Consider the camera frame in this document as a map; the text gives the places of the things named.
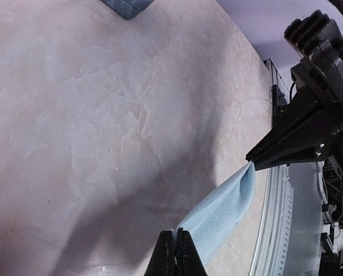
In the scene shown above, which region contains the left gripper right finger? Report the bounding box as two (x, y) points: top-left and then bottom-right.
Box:
(175, 228), (207, 276)

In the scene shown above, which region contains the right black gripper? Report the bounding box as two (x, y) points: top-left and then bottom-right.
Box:
(245, 20), (343, 171)

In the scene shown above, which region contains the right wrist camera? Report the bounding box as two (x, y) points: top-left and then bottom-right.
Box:
(284, 10), (330, 56)

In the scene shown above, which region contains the blue-grey hard glasses case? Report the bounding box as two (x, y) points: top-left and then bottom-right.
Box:
(102, 0), (154, 20)

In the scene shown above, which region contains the blue cleaning cloth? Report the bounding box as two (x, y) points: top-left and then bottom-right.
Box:
(177, 162), (256, 266)

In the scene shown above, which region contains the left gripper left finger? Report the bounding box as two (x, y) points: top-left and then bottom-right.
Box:
(144, 231), (175, 276)

